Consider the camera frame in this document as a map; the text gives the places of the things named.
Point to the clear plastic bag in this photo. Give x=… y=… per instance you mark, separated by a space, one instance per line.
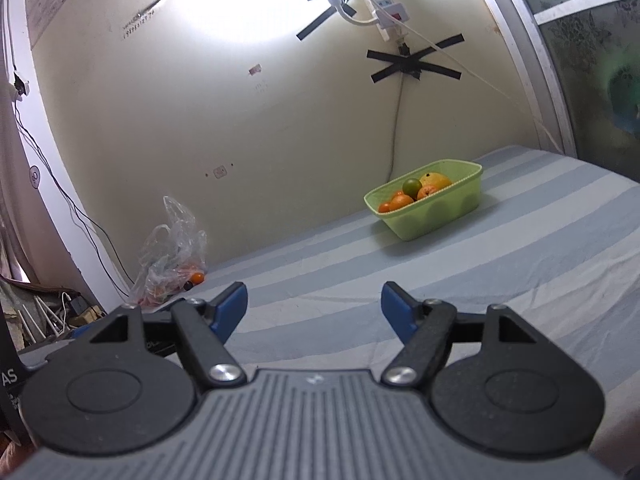
x=167 y=255

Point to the black tape cross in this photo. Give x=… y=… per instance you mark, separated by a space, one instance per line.
x=415 y=62

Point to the black tape strips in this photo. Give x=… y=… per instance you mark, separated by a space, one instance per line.
x=325 y=12

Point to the round wall sticker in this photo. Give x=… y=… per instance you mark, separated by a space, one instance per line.
x=35 y=177

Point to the white power strip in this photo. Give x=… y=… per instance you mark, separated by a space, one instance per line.
x=385 y=0

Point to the small orange kumquat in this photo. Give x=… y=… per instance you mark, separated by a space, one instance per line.
x=198 y=276

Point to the power adapter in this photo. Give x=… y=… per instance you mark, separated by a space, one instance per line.
x=80 y=307

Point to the green tomato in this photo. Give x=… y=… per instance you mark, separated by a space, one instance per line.
x=411 y=186

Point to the wall charger plug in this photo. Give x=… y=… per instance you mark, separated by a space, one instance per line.
x=19 y=85

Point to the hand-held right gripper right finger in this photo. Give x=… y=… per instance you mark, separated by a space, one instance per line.
x=398 y=311

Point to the blue flat item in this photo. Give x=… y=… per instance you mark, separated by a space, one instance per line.
x=80 y=334

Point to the light green plastic basket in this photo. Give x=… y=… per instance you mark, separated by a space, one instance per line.
x=425 y=220

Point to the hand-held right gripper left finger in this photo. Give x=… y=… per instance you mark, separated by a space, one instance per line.
x=230 y=311

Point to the frosted patterned glass window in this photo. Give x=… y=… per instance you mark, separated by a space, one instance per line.
x=585 y=60

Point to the large yellow orange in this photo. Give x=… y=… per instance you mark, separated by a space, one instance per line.
x=436 y=180

